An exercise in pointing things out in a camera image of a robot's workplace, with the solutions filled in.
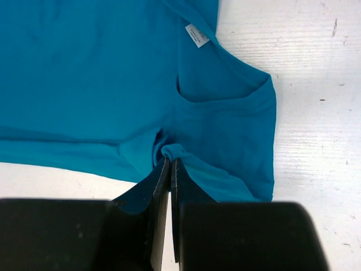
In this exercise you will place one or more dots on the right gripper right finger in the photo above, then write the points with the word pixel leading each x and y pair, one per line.
pixel 211 235

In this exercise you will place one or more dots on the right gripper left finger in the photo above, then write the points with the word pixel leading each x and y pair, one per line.
pixel 126 233

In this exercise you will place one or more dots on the blue t shirt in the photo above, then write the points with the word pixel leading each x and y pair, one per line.
pixel 112 87

